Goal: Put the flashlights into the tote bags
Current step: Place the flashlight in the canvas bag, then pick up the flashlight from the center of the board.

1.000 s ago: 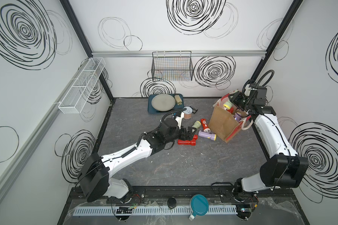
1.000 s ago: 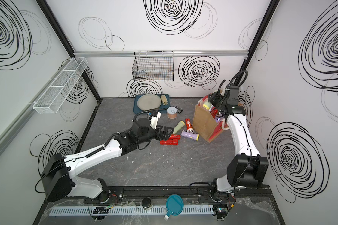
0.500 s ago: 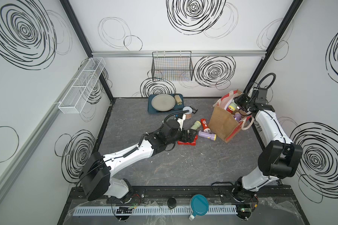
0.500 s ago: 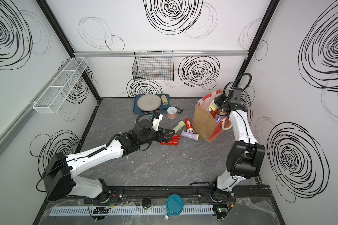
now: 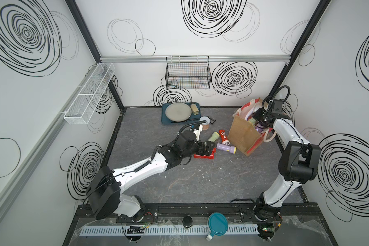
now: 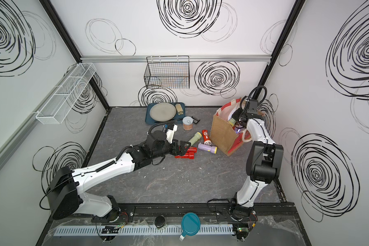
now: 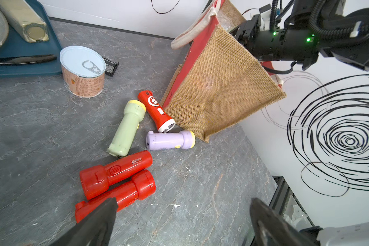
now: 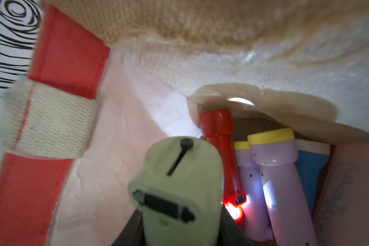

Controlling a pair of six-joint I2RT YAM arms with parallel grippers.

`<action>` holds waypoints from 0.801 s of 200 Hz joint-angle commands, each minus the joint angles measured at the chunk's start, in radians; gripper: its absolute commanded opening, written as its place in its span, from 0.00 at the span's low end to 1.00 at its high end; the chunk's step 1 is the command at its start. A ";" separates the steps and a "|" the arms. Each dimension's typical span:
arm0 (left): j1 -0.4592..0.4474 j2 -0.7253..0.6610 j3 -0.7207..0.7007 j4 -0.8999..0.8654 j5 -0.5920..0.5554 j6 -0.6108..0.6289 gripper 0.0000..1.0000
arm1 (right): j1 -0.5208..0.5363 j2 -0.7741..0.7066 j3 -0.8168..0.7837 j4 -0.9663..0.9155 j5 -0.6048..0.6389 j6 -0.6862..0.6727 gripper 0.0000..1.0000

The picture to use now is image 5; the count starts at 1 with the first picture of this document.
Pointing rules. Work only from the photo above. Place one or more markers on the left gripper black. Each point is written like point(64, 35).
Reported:
point(207, 150)

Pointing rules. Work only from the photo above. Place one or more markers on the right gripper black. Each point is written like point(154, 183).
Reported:
point(256, 113)

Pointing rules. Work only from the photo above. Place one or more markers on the purple flashlight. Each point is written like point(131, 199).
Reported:
point(259, 129)
point(227, 148)

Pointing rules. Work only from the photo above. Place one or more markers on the brown jute tote bag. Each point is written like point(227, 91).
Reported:
point(243, 134)

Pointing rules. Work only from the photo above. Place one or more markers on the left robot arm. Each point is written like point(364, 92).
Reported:
point(105, 193)

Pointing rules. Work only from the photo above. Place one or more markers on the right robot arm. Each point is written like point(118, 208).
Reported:
point(298, 164)

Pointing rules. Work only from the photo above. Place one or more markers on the red white flashlight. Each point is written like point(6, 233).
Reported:
point(224, 138)

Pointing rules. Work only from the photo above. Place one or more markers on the small orange can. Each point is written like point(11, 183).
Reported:
point(205, 122)

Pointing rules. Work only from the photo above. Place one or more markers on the dark teal tray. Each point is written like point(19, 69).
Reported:
point(192, 118)

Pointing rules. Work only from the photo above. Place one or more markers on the grey round plate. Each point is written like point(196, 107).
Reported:
point(178, 112)

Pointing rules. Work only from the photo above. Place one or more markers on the black round knob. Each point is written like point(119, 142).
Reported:
point(187, 222)

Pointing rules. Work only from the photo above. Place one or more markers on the teal round lid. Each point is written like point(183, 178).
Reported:
point(217, 225)

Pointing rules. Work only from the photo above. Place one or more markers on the black wire wall basket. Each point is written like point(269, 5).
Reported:
point(188, 72)

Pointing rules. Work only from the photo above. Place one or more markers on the white slotted cable duct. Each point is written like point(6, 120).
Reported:
point(166, 230)

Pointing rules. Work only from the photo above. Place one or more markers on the white wire wall shelf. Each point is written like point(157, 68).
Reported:
point(91, 91)

